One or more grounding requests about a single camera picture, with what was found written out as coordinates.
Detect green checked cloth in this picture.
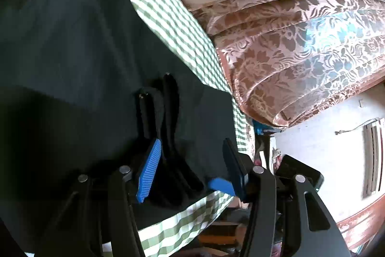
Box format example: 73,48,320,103
39,0,256,257

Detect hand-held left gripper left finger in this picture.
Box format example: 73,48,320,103
34,138,162,257

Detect blue plastic object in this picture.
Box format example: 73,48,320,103
253,121,283,135

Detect reddish wooden trim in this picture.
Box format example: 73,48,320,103
335,201,385,250

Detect grey wall cable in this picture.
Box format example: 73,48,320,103
335,124,372,135

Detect brown floral curtain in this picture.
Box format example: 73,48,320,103
126,0,385,128

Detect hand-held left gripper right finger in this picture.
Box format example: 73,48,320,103
222,138,352,257

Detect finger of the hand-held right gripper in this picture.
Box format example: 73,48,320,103
208,177,236,197

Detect brown wooden furniture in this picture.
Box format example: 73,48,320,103
197,221,250,247

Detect black pants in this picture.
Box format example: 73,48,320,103
0,0,241,245

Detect white wall grille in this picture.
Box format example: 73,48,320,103
362,119,385,199

